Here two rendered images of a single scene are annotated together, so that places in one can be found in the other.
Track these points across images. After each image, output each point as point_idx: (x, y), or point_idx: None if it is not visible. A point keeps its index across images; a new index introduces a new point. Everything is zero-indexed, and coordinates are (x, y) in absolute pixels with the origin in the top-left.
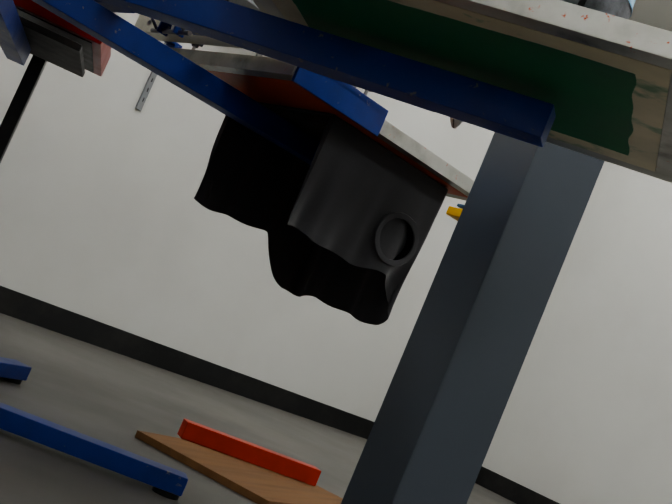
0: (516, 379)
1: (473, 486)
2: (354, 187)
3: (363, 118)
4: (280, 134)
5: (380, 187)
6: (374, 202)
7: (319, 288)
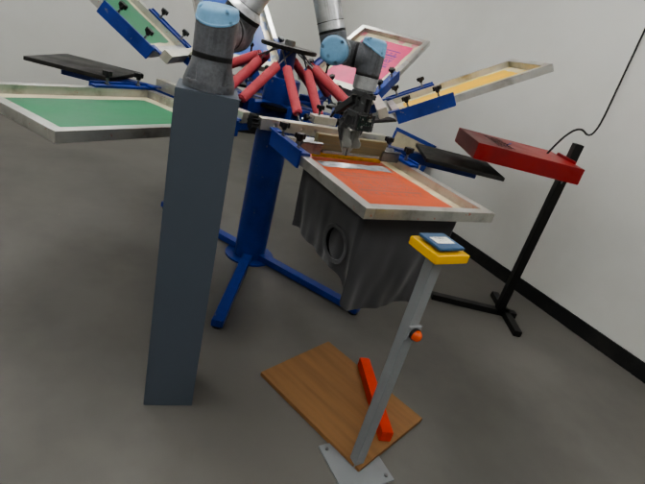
0: (155, 293)
1: (149, 350)
2: (315, 205)
3: (290, 157)
4: None
5: (325, 205)
6: (323, 215)
7: (399, 295)
